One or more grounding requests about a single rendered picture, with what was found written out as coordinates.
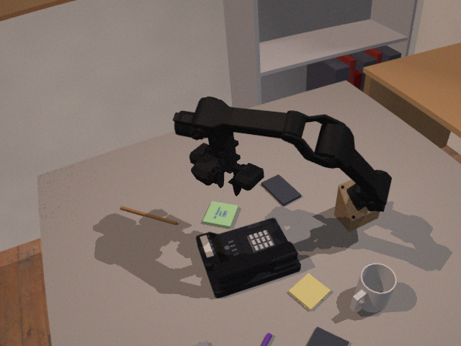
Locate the yellow sticky note pad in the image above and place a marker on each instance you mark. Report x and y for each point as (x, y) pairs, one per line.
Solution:
(309, 291)

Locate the grey mug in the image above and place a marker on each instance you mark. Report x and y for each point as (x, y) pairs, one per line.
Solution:
(374, 293)

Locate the black desk phone casing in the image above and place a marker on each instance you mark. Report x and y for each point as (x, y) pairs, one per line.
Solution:
(217, 248)

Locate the light green sticky note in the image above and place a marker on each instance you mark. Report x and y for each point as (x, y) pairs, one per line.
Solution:
(220, 214)

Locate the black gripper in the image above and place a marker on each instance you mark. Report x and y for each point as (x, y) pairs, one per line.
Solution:
(245, 176)

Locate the grey phone keypad with white keys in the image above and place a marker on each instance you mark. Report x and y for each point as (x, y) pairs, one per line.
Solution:
(260, 241)

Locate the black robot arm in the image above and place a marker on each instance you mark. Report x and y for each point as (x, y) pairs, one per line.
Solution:
(215, 120)

